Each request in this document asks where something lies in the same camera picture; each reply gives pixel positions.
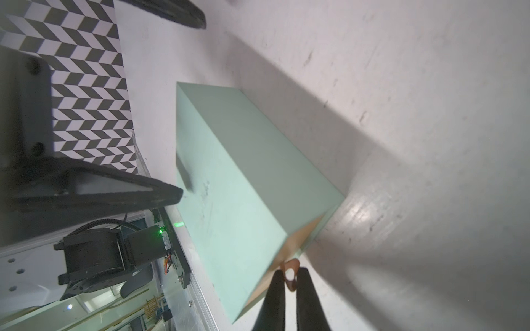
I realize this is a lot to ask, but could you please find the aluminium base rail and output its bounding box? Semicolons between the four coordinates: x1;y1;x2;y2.
136;144;220;331

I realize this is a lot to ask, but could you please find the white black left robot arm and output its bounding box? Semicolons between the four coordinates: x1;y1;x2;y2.
1;1;184;314

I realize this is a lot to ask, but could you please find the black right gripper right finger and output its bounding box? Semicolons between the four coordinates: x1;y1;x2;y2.
296;268;331;331

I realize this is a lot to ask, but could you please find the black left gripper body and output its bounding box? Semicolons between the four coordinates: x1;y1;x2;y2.
1;46;56;247

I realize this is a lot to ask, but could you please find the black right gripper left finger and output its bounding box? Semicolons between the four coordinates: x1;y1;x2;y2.
252;270;286;331

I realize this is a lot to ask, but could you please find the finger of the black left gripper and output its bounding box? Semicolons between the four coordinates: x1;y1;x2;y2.
122;0;206;29
12;158;184;211

